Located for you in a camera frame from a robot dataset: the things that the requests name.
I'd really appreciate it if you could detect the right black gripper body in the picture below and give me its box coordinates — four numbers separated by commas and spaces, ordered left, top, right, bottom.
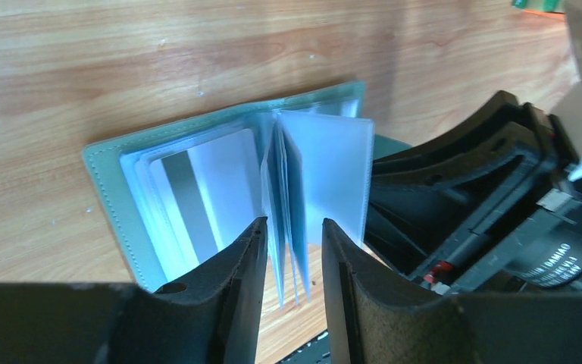
406, 103, 582, 293

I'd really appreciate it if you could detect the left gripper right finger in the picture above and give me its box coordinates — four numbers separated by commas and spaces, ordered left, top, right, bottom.
322, 218, 472, 363

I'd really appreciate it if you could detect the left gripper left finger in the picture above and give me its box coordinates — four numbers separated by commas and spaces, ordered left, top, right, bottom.
105, 217, 268, 363

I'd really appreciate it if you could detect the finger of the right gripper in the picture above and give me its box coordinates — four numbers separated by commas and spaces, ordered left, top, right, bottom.
365, 150, 558, 274
372, 90, 543, 176

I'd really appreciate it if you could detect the green card holder wallet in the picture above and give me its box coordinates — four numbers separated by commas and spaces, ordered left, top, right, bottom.
83, 81, 407, 297

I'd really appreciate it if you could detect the orange snack box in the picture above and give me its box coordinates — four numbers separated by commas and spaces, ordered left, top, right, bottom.
511, 0, 565, 14

